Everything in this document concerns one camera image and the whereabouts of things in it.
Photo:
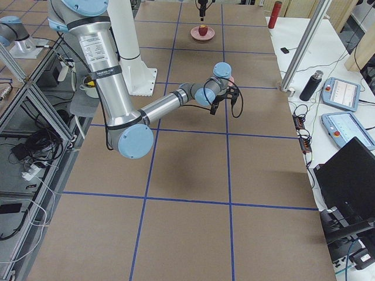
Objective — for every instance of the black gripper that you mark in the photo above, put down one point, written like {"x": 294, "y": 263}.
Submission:
{"x": 218, "y": 100}
{"x": 201, "y": 4}

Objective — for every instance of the pink bowl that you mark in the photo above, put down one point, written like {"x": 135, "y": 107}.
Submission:
{"x": 231, "y": 82}

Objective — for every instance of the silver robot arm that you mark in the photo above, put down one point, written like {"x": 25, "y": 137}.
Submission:
{"x": 107, "y": 37}
{"x": 11, "y": 32}

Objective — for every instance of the red apple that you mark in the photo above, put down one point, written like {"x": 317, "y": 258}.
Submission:
{"x": 203, "y": 30}

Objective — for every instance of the pink plate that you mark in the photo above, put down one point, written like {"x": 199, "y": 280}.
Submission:
{"x": 195, "y": 35}

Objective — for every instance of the small black box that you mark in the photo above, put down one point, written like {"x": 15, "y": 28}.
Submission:
{"x": 284, "y": 50}

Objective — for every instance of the red bottle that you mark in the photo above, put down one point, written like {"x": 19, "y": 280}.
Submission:
{"x": 274, "y": 14}

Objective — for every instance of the black bottle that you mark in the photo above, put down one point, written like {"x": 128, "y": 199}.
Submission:
{"x": 311, "y": 86}

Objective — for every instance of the brown paper table mat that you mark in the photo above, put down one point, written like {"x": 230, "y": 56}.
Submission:
{"x": 217, "y": 198}

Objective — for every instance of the far teach pendant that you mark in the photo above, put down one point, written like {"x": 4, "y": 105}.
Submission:
{"x": 341, "y": 94}

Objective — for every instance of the teach pendant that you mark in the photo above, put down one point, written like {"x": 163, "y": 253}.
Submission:
{"x": 344, "y": 126}
{"x": 341, "y": 94}

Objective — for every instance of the near teach pendant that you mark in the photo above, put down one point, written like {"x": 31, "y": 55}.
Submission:
{"x": 344, "y": 126}

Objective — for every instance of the black laptop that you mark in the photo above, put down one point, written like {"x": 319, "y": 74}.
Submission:
{"x": 346, "y": 180}

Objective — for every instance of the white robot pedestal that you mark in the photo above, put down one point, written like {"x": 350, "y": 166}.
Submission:
{"x": 140, "y": 79}

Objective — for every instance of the aluminium frame post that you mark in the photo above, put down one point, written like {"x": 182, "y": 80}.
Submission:
{"x": 304, "y": 43}

